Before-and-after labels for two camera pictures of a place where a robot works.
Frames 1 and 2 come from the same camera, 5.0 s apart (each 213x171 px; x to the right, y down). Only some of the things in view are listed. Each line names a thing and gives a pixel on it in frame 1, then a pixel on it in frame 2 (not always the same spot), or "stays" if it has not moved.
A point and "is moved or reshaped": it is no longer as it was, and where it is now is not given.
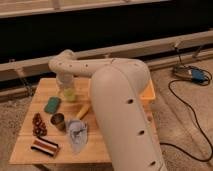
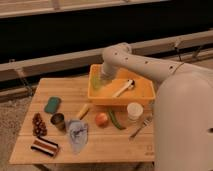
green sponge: (52, 105) stays
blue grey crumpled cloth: (78, 133) stays
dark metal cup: (58, 120) stays
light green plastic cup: (69, 94) is moved or reshaped
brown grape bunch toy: (39, 127) stays
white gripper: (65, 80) to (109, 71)
